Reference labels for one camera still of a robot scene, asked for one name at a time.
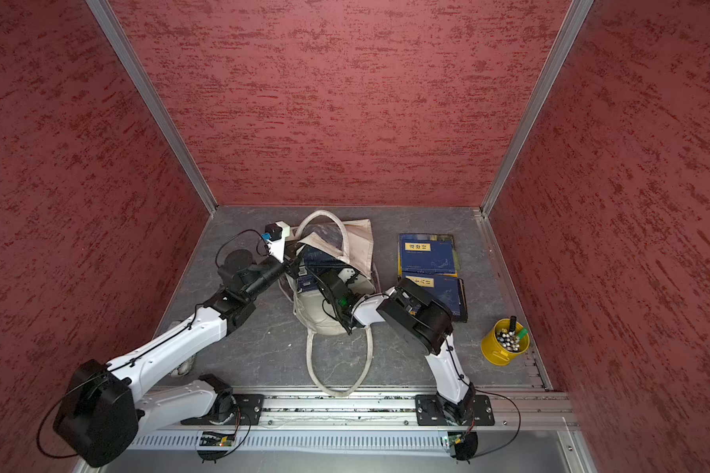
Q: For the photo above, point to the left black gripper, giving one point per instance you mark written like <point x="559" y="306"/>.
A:
<point x="293" y="264"/>

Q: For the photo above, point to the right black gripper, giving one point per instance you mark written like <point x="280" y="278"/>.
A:
<point x="318" y="278"/>

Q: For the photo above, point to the blue book white text back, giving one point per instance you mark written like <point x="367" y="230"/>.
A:
<point x="315" y="261"/>

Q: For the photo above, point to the cream canvas tote bag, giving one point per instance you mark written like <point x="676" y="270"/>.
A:
<point x="351" y="242"/>

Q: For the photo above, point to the blue book yellow label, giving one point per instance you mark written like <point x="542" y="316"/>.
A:
<point x="443" y="287"/>
<point x="427" y="254"/>

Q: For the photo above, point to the black book yellow chinese title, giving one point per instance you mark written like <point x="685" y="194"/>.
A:
<point x="464" y="308"/>

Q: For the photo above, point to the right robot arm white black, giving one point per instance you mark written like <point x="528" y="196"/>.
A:
<point x="422" y="320"/>

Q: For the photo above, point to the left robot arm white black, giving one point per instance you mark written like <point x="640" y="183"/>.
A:
<point x="107" y="406"/>

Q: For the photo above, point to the white rolled cloth object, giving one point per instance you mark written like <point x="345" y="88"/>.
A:
<point x="184" y="368"/>

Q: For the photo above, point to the yellow cup with batteries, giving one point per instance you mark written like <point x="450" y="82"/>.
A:
<point x="506" y="341"/>

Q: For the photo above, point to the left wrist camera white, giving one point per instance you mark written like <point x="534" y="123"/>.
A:
<point x="275" y="236"/>

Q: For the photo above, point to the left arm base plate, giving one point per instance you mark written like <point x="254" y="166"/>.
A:
<point x="237" y="409"/>

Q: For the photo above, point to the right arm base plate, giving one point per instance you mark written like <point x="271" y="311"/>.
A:
<point x="434" y="410"/>

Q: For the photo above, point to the aluminium front rail frame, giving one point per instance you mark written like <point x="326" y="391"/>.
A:
<point x="384" y="422"/>

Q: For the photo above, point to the left circuit board with wires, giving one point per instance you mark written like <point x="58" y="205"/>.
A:
<point x="213" y="446"/>

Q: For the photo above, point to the circuit board with wires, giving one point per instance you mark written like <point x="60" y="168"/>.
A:
<point x="461" y="447"/>
<point x="213" y="446"/>

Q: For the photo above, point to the right circuit board with wires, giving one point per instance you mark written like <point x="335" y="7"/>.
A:
<point x="461" y="447"/>

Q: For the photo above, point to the left corner aluminium post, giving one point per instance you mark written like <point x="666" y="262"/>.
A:
<point x="114" y="33"/>

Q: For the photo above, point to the corner aluminium post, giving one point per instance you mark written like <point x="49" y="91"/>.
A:
<point x="572" y="24"/>
<point x="114" y="33"/>

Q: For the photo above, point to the right corner aluminium post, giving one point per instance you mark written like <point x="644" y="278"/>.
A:
<point x="572" y="24"/>

